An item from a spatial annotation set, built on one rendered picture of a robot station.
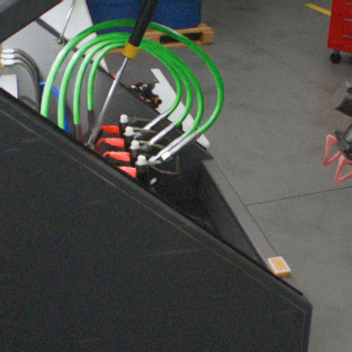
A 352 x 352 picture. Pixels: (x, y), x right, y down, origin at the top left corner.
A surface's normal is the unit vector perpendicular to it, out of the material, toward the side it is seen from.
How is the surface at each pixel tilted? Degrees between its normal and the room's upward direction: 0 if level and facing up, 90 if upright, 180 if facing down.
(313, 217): 0
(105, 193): 90
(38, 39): 90
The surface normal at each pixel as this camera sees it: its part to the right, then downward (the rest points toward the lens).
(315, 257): -0.01, -0.88
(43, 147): 0.23, 0.46
